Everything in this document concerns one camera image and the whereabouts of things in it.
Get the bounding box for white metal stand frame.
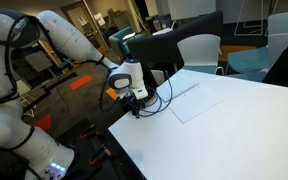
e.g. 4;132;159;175
233;0;275;37

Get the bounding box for dark grey sofa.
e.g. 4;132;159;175
126;9;225;73

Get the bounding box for black metal stand bar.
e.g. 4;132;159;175
23;71;78;113

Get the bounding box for teal armchair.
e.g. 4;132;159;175
108;25;148;61

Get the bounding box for black robot cable harness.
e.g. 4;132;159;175
0;14;118;113

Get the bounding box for white board panel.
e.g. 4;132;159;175
168;0;217;22

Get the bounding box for black clamp orange handle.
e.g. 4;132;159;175
79;124;102;141
88;147;113;167

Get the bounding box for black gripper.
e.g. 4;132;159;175
125;93;145;120

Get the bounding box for blue cable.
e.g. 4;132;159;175
137;69;174;118

